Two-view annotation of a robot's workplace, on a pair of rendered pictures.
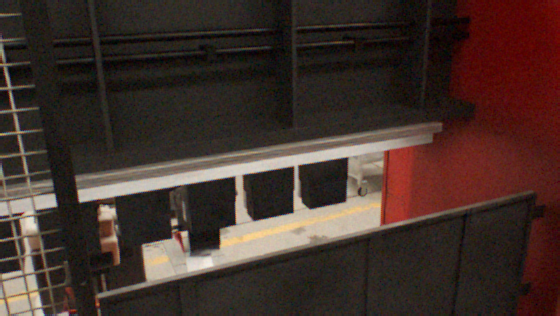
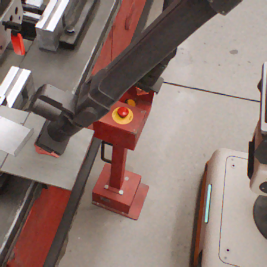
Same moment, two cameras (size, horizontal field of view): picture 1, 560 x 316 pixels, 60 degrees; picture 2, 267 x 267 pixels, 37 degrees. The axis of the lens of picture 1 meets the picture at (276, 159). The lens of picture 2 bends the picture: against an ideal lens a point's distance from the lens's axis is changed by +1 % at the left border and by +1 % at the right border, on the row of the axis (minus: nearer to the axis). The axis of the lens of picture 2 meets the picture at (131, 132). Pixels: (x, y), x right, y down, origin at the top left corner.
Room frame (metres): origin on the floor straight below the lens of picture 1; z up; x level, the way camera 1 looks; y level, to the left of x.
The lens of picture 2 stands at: (1.97, 0.01, 1.89)
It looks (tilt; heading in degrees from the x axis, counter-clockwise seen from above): 58 degrees down; 122
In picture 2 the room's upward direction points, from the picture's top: 8 degrees clockwise
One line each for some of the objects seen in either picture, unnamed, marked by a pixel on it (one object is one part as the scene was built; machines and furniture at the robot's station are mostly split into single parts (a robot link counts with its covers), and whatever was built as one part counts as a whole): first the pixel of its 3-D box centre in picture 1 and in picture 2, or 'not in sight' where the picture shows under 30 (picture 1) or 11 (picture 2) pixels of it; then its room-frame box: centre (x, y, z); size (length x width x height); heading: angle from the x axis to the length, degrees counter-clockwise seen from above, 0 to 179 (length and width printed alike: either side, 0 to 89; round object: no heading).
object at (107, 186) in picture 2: not in sight; (116, 182); (1.51, 0.68, 0.13); 0.10 x 0.10 x 0.01; 18
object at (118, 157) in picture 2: not in sight; (119, 157); (1.51, 0.68, 0.39); 0.05 x 0.05 x 0.54; 18
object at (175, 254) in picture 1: (195, 254); (34, 146); (1.51, 0.29, 1.00); 0.26 x 0.18 x 0.01; 23
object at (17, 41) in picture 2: not in sight; (14, 38); (1.37, 0.40, 1.20); 0.04 x 0.02 x 0.10; 23
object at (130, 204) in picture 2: not in sight; (121, 190); (1.54, 0.69, 0.06); 0.25 x 0.20 x 0.12; 18
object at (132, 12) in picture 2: not in sight; (132, 14); (1.11, 1.24, 0.59); 0.15 x 0.02 x 0.07; 113
